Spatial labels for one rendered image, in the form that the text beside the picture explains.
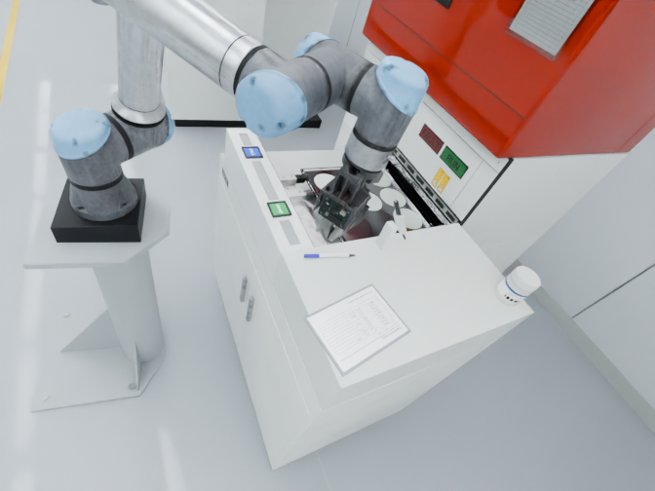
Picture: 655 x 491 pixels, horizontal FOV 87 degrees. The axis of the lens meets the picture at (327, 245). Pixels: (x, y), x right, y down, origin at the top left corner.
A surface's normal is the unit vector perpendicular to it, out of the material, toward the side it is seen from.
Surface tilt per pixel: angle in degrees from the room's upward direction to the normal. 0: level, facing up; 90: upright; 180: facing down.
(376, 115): 90
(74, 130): 10
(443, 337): 0
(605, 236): 90
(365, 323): 0
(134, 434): 0
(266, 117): 92
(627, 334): 90
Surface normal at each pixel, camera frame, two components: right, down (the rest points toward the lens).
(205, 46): -0.32, 0.29
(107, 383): 0.26, -0.65
